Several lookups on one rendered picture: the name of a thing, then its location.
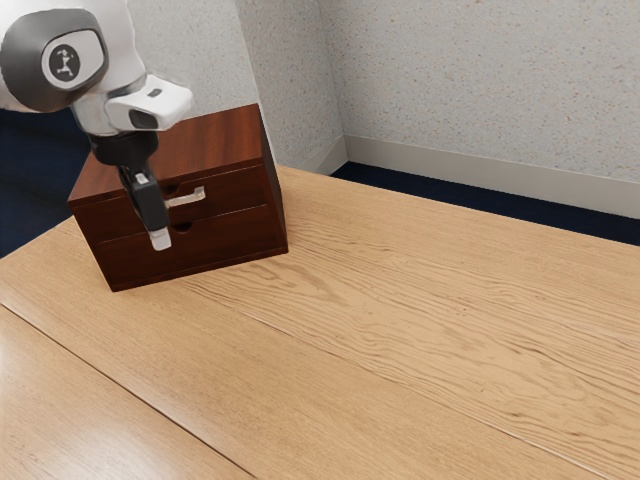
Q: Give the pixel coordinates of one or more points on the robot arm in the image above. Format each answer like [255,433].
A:
[75,60]

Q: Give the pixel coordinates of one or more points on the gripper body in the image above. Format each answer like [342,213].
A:
[122,150]

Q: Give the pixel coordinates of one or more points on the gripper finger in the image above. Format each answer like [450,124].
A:
[149,205]

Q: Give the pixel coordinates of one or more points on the dark brown wooden drawer cabinet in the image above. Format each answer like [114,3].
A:
[200,200]

